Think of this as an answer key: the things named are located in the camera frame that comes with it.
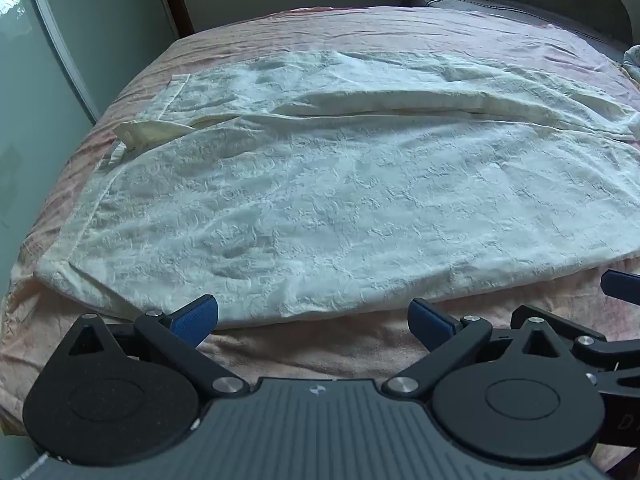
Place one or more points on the brown wooden door frame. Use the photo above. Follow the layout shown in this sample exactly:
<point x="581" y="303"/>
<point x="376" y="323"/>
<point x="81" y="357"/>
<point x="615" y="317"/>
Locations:
<point x="175" y="0"/>

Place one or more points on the grey pillow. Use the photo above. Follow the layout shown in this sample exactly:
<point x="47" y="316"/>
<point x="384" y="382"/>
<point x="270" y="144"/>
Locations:
<point x="525" y="12"/>

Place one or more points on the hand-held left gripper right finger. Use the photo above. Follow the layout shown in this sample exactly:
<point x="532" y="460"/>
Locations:
<point x="429" y="322"/>

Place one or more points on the patterned white cloth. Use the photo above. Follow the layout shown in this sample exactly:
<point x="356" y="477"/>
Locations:
<point x="632" y="62"/>

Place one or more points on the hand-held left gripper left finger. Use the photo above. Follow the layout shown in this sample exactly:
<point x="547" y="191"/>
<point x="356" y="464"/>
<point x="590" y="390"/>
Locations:
<point x="194" y="322"/>

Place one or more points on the pink bed blanket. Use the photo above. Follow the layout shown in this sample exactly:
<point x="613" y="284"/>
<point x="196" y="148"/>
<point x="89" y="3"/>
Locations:
<point x="320" y="350"/>

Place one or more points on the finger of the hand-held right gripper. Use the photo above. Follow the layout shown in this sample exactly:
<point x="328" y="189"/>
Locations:
<point x="612" y="351"/>
<point x="622" y="287"/>

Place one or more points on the pale green wardrobe door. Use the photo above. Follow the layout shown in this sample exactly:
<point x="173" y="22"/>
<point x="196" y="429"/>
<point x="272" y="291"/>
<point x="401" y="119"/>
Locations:
<point x="75" y="35"/>

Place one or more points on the white textured pants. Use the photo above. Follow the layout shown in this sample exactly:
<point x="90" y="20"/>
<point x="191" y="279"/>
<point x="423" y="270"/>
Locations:
<point x="325" y="195"/>

